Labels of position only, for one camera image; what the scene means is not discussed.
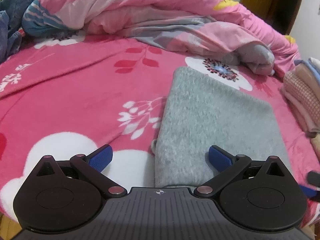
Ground pink floral blanket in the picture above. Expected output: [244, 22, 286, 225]
[0, 34, 320, 228]

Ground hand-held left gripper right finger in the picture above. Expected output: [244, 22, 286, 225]
[194, 145, 290, 197]

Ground blue jeans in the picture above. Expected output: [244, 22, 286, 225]
[0, 0, 54, 64]

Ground grey sweatpants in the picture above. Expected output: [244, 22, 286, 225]
[150, 66, 294, 188]

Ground pink patterned quilt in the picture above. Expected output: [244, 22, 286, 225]
[22, 0, 300, 77]

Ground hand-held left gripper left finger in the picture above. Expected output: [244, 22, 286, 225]
[32, 144, 127, 197]

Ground brown wooden door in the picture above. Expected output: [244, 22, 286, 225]
[239, 0, 307, 36]

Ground stack of folded clothes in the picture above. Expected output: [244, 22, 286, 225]
[280, 57, 320, 158]

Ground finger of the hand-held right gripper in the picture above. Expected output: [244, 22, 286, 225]
[299, 170, 320, 198]

